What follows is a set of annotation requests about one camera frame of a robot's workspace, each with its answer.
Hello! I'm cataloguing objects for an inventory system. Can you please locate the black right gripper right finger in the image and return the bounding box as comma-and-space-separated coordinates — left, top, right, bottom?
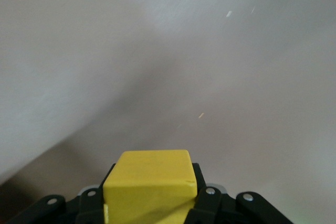
185, 162, 292, 224

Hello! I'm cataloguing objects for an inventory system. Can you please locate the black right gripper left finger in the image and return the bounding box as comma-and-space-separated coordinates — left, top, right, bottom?
34, 163, 118, 224

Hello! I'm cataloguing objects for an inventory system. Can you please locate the yellow block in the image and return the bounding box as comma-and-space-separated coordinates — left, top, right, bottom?
102, 149, 197, 224

